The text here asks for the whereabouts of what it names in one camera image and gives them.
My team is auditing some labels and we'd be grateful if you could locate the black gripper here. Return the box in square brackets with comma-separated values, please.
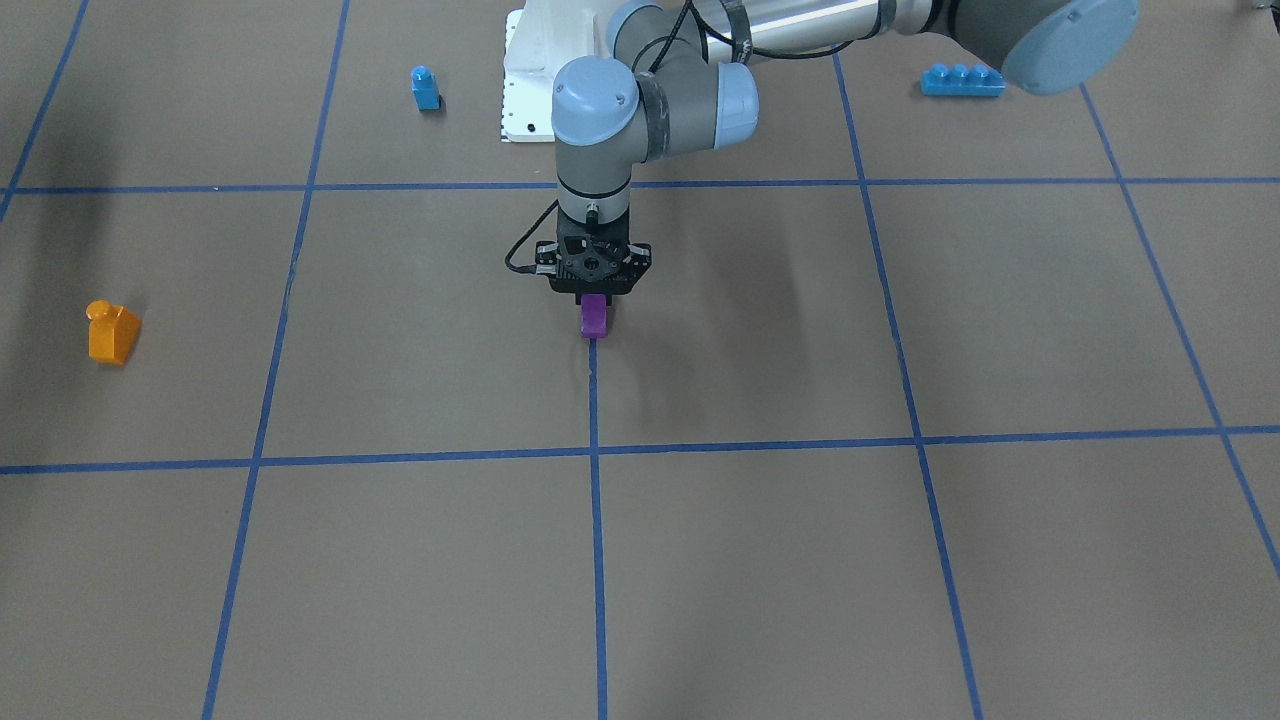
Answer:
[548, 215, 641, 299]

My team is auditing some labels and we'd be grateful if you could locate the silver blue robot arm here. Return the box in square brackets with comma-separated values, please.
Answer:
[522, 1, 1140, 309]

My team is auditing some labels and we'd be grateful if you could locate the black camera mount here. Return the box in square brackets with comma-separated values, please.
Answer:
[534, 234, 653, 297]

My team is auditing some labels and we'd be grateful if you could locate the small blue block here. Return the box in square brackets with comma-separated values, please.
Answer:
[410, 65, 442, 111]

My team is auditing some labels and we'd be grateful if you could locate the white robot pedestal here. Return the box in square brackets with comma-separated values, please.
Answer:
[500, 1, 623, 143]

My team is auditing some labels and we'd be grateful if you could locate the orange trapezoid block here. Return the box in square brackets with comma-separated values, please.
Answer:
[84, 299, 141, 366]

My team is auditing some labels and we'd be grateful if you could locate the blue double block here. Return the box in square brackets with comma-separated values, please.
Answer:
[919, 63, 1007, 97]

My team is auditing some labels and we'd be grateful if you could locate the purple trapezoid block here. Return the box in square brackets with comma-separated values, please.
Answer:
[579, 293, 611, 340]

